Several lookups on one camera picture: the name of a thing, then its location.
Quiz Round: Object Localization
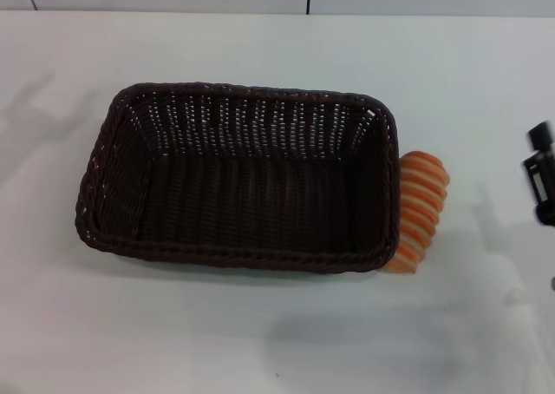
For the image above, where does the dark brown woven basket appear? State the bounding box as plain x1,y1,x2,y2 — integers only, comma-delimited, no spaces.
74,81,398,278

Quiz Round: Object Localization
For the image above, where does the orange striped bread roll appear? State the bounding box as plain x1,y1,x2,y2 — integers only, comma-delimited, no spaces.
381,149,451,278

